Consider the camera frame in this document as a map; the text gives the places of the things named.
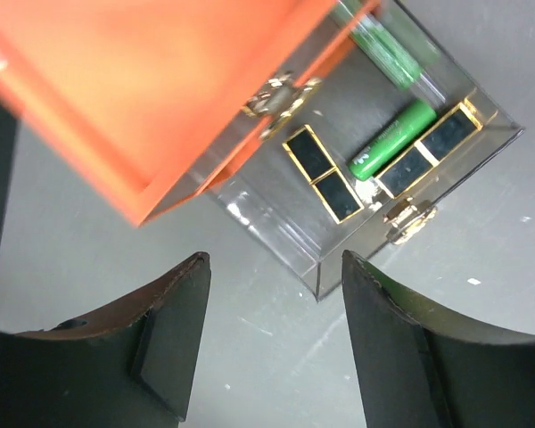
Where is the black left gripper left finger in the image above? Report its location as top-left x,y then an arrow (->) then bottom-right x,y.
0,252 -> 210,427

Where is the upper clear drawer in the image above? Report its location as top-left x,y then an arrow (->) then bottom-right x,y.
241,70 -> 323,141

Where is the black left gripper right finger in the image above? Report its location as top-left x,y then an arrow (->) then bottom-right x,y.
342,251 -> 535,427

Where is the clear acrylic organizer tray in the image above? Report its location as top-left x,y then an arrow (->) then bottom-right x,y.
214,1 -> 523,300

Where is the orange plastic box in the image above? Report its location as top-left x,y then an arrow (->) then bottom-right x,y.
0,0 -> 383,228

